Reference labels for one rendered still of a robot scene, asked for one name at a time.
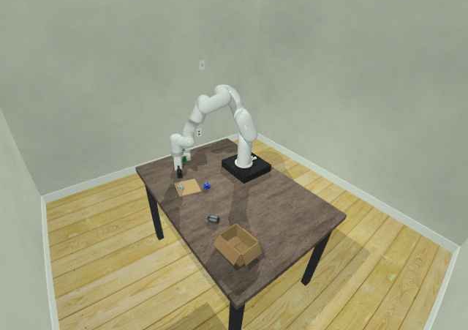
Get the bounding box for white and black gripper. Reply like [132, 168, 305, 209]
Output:
[173, 156, 182, 179]

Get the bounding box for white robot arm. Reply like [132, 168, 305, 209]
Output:
[170, 85, 257, 168]

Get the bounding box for beige square mat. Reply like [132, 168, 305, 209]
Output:
[174, 179, 202, 197]

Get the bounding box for black and grey screwdriver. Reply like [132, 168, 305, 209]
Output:
[205, 215, 219, 223]

